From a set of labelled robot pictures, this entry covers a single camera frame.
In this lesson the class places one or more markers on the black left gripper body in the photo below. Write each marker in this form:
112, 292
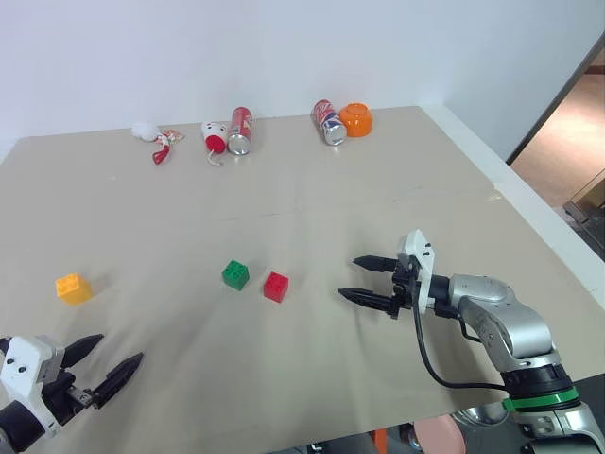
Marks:
59, 390

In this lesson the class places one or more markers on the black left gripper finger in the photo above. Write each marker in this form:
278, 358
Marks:
82, 348
118, 378

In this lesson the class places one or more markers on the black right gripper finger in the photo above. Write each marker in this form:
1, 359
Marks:
368, 298
375, 263

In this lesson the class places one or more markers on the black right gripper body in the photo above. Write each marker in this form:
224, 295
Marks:
405, 284

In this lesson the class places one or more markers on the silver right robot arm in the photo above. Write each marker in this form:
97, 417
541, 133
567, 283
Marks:
510, 321

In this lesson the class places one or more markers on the yellow toy brick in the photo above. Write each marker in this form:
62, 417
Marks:
73, 289

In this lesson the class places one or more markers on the red toy brick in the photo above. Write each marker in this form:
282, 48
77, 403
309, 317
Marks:
276, 286

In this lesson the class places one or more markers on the green toy brick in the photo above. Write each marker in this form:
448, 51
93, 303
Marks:
235, 275

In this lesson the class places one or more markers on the orange plastic bowl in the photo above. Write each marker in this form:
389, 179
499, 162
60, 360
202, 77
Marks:
357, 120

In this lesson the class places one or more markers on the red blue drink can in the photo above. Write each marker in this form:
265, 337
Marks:
328, 124

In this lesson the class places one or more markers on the beige table cover sheet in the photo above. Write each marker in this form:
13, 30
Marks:
236, 213

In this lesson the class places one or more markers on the pink round stool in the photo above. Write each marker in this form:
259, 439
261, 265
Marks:
439, 435

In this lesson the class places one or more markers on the dark metal cart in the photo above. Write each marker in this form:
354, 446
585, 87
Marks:
586, 208

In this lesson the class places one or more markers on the white cylinder toy red end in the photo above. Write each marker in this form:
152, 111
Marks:
215, 139

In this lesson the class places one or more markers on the red white plush charm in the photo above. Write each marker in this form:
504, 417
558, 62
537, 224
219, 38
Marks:
163, 146

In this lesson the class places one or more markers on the white fluffy pompom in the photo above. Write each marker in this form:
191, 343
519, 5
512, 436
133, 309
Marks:
144, 132

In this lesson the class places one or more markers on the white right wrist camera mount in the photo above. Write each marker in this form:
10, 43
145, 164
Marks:
421, 265

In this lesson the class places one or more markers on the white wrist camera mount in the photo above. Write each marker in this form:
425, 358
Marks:
421, 265
23, 364

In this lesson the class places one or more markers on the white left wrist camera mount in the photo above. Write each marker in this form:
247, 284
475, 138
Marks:
23, 364

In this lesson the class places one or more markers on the orange upright post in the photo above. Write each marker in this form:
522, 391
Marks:
381, 443

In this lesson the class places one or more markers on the dark door frame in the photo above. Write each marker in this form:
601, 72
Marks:
553, 99

